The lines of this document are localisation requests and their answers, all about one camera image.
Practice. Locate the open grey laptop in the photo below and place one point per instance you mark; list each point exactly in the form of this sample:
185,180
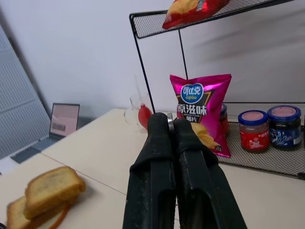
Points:
60,126

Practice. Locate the pink potato chip bag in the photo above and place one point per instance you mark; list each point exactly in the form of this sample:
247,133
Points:
205,109

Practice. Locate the red potato chip bag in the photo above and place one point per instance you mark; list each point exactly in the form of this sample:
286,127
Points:
188,12

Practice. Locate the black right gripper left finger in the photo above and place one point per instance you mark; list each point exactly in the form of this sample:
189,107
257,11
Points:
152,181

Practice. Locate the red jam jar blue lid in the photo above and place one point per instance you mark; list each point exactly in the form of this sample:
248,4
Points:
224,121
253,131

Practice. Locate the dark blueberry jam jar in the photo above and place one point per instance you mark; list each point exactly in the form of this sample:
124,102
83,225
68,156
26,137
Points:
284,127

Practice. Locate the toasted bread slice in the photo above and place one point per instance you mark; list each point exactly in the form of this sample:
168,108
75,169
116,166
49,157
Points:
15,214
53,190

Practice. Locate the silver metal spoon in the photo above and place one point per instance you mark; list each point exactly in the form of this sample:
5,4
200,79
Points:
170,121

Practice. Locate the clear glass flask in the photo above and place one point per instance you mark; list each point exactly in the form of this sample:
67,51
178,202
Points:
133,112

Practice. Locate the orange rimmed plate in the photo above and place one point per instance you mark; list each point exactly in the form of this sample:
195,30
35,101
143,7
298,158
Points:
57,218

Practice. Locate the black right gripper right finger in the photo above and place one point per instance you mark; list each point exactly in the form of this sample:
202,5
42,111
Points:
202,190

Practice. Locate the red rubber bulb dropper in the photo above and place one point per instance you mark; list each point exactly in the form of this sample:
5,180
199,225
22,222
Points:
144,117

